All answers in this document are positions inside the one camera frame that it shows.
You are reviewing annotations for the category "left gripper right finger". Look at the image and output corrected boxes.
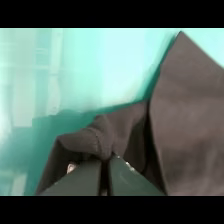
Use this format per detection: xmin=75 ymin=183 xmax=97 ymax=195
xmin=108 ymin=154 xmax=166 ymax=197

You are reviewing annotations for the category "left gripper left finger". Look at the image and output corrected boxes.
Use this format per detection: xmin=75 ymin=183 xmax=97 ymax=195
xmin=39 ymin=159 xmax=102 ymax=197

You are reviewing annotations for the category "black garment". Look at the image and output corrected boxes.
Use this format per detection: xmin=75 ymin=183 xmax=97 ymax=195
xmin=34 ymin=30 xmax=224 ymax=197

